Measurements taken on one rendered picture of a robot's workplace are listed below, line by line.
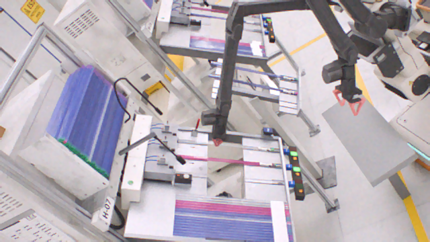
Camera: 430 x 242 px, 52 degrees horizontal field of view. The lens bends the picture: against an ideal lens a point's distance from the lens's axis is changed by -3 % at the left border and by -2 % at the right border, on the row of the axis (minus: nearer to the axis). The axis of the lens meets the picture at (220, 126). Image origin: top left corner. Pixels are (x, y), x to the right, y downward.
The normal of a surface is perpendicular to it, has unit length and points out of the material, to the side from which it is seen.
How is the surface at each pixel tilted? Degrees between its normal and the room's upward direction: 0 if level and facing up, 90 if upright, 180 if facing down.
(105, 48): 90
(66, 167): 90
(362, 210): 0
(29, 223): 87
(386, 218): 0
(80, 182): 90
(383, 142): 0
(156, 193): 44
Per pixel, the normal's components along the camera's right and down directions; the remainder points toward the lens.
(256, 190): 0.15, -0.75
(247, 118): 0.00, 0.65
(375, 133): -0.58, -0.62
